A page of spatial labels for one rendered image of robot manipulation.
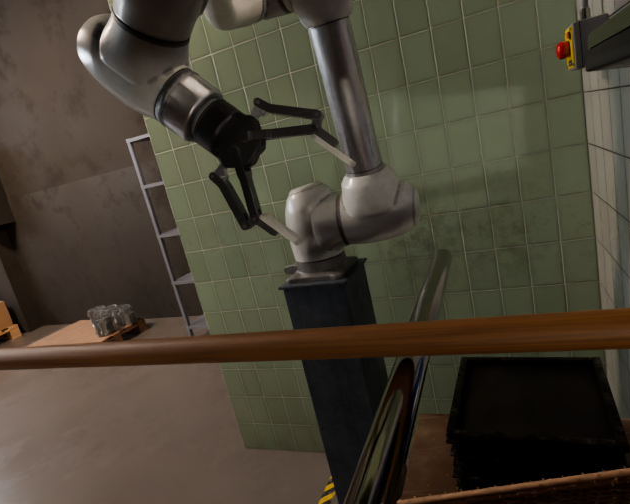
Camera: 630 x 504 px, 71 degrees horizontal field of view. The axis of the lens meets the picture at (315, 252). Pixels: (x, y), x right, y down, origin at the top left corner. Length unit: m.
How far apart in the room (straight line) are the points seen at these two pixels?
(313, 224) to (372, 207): 0.18
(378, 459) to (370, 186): 0.93
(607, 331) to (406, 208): 0.87
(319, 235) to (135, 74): 0.73
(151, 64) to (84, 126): 4.42
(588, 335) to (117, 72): 0.62
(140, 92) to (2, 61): 5.21
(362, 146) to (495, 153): 0.56
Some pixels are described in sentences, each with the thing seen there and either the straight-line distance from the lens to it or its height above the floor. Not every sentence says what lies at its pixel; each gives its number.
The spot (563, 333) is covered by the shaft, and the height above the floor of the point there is 1.20.
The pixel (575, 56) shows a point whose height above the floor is 1.44.
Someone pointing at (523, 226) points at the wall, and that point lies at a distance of 1.63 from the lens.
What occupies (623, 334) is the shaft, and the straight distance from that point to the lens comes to 0.39.
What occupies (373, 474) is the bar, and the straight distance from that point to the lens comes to 0.31.
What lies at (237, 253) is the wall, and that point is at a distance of 1.93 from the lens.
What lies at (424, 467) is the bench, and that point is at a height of 0.58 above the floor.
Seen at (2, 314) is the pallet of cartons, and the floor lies 0.32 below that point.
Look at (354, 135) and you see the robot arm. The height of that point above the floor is 1.38.
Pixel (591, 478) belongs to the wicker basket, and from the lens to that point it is 0.85.
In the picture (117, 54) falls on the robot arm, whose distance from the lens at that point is 0.69.
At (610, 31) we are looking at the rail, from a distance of 0.57.
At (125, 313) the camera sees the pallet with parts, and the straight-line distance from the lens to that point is 4.74.
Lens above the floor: 1.37
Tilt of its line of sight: 13 degrees down
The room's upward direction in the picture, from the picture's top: 13 degrees counter-clockwise
